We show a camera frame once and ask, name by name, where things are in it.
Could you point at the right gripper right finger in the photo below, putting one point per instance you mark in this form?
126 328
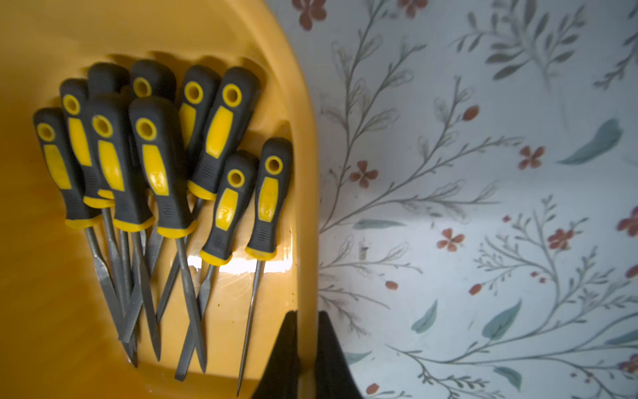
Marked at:
333 377

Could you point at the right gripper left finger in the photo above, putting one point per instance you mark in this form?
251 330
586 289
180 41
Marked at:
280 379

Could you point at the black yellow file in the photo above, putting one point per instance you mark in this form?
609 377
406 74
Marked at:
110 121
55 144
74 96
145 78
168 122
157 132
236 187
214 112

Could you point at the thin round needle file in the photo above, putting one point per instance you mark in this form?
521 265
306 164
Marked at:
272 184

